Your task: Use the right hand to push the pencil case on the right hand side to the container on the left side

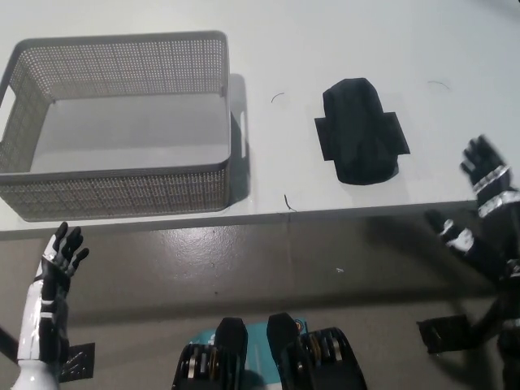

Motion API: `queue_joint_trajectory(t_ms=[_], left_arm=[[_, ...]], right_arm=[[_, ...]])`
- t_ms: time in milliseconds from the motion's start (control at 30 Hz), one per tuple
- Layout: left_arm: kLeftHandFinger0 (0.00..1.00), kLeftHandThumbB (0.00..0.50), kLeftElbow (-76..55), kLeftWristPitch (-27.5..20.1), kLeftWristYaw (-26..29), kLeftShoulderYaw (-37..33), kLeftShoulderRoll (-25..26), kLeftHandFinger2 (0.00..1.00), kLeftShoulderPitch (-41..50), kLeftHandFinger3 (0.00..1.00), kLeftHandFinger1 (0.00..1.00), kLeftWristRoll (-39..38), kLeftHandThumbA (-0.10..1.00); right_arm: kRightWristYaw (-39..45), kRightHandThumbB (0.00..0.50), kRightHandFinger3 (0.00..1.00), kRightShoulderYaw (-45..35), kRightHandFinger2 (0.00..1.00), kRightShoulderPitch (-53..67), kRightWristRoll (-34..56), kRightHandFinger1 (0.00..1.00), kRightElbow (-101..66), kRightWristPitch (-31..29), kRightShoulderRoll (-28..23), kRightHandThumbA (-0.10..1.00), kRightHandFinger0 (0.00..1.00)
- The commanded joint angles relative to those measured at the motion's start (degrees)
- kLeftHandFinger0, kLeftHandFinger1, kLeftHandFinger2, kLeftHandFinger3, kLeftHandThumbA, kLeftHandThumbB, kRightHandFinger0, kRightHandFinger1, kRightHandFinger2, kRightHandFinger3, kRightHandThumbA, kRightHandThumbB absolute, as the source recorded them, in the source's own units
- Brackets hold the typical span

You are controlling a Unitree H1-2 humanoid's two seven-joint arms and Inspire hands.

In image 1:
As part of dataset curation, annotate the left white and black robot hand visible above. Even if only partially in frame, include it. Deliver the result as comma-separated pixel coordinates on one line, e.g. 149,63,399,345
16,221,91,364

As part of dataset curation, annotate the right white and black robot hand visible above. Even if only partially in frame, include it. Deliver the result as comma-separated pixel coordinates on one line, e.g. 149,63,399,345
424,135,520,285

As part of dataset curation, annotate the black cloth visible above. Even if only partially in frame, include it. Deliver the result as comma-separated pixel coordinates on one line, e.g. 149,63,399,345
322,76,401,188

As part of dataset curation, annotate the grey perforated plastic basket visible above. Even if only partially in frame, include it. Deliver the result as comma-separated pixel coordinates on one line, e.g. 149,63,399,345
0,29,233,223

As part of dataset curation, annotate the black slanted bar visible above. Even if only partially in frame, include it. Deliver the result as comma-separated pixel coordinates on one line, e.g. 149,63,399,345
0,323,22,363

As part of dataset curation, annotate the black floor tape square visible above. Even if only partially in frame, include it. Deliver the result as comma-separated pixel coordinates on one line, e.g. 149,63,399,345
416,314,488,356
59,342,97,384

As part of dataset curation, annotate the black tape patch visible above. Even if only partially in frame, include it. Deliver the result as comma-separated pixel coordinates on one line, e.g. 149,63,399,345
314,111,411,162

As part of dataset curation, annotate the left black robot body block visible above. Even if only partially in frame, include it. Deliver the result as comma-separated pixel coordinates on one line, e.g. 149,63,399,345
170,316,249,390

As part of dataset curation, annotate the black robot body block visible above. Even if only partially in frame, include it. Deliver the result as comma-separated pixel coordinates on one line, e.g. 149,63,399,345
170,316,249,390
266,311,367,390

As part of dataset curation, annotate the right black robot body block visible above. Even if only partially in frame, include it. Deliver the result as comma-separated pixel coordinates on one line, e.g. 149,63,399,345
266,311,367,390

